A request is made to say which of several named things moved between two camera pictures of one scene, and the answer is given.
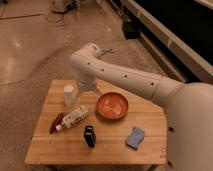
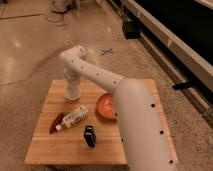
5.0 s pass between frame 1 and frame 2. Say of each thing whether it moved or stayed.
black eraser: stayed
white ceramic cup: moved
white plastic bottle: stayed
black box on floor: stayed
